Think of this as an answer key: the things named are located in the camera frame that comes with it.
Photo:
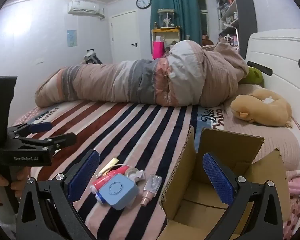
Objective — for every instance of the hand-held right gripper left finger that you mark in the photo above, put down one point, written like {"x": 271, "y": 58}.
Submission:
{"x": 82, "y": 177}

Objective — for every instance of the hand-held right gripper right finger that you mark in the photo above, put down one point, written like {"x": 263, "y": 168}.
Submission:
{"x": 217, "y": 180}

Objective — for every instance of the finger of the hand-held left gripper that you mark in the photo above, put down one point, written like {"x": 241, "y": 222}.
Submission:
{"x": 62, "y": 140}
{"x": 40, "y": 127}

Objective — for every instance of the red tube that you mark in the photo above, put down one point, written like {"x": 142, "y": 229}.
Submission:
{"x": 102, "y": 181}

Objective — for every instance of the beige cosmetic tube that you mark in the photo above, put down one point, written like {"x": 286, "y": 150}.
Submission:
{"x": 107, "y": 167}

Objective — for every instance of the brown cardboard box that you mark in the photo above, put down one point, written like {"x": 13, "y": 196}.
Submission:
{"x": 190, "y": 205}

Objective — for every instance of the blue square device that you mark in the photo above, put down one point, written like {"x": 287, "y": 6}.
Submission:
{"x": 117, "y": 191}

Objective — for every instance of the white small jar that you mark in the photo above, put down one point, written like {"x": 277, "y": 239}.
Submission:
{"x": 133, "y": 173}

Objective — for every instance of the clear pink spray bottle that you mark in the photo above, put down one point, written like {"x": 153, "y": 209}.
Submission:
{"x": 151, "y": 186}

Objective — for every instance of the striped blanket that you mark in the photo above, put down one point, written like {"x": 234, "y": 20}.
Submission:
{"x": 130, "y": 135}

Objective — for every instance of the beige ribbed pillow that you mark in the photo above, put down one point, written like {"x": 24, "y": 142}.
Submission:
{"x": 272, "y": 140}

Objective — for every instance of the pink soft toy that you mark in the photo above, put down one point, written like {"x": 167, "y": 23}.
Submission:
{"x": 298, "y": 187}

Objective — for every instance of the tan plush toy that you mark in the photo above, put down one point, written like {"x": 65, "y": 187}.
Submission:
{"x": 265, "y": 110}

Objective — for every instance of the grey folded stroller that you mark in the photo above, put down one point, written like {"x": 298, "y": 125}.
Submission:
{"x": 91, "y": 57}

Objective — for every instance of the rolled striped duvet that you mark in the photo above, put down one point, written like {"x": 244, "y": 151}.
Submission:
{"x": 130, "y": 82}

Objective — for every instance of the green plush toy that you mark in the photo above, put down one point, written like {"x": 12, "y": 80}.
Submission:
{"x": 253, "y": 77}

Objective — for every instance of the white door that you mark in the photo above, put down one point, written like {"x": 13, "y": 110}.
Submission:
{"x": 123, "y": 37}

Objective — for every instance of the white air conditioner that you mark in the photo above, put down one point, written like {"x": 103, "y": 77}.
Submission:
{"x": 83, "y": 7}

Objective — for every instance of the pink bag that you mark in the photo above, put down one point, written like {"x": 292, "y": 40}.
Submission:
{"x": 157, "y": 50}

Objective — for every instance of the white headboard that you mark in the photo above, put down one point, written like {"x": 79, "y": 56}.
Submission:
{"x": 277, "y": 52}

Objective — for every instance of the yellow side table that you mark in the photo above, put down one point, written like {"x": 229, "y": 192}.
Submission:
{"x": 165, "y": 30}

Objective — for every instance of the glass display case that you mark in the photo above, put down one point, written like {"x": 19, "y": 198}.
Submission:
{"x": 166, "y": 18}

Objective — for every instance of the teal curtain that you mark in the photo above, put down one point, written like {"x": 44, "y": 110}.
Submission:
{"x": 185, "y": 15}

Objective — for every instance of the tall dark bookshelf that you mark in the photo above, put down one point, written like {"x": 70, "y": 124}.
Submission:
{"x": 242, "y": 10}

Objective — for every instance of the blue wall poster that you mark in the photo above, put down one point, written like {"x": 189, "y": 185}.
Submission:
{"x": 71, "y": 38}

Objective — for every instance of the round wall clock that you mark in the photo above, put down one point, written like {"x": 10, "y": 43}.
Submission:
{"x": 143, "y": 2}

